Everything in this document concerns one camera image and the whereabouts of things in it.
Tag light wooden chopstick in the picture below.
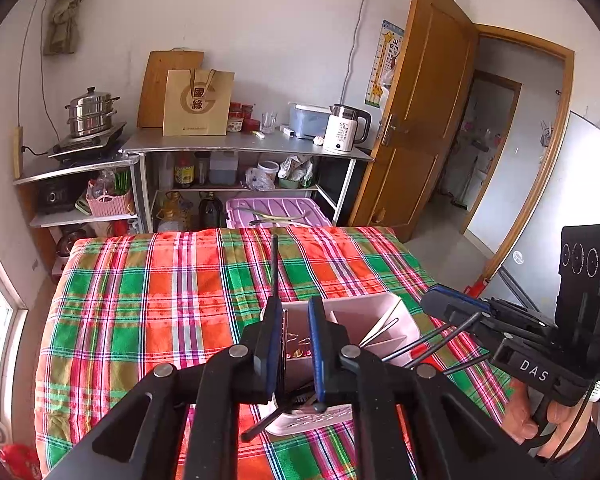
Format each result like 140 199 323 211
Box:
360 318 400 348
360 299 402 342

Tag black chopstick long diagonal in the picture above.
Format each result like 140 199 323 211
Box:
381 323 451 362

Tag metal kitchen shelf table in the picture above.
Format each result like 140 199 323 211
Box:
120 128 373 224

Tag person right hand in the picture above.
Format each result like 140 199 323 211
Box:
502 378 593 458

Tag pink utensil holder basket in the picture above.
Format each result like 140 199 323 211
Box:
258 292 420 437

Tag plaid tablecloth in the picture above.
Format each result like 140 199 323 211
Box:
33 224 514 480

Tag white refrigerator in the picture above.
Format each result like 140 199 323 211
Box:
481 113 600 318

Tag white electric kettle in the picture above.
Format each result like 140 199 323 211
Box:
323 104 372 153

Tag wooden door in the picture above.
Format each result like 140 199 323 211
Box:
349 0 479 240

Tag purple plastic storage lid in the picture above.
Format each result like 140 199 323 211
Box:
225 197 332 229

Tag blue grey plastic container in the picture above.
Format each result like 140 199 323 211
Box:
289 103 330 140

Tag pink woven basket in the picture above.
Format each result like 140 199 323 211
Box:
86 186 135 217

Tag small side shelf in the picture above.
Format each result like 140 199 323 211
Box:
14 154 146 274

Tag glass cup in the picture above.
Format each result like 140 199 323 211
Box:
260 112 277 134

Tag dark sauce bottle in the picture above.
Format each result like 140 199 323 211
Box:
174 152 195 188

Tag red lidded jars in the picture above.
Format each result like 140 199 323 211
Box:
227 102 260 132

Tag black induction cooker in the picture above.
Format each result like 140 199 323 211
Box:
46 122 126 160

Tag wooden cutting board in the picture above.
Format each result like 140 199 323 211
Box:
136 50 204 128

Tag tan paper gift bag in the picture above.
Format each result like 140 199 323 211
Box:
162 68 235 136

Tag stainless steel steamer pot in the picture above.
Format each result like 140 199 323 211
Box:
65 87 119 138

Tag hanging olive cloth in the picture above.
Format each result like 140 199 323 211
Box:
43 0 82 56

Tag wall poster calendar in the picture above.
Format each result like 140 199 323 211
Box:
365 20 404 110

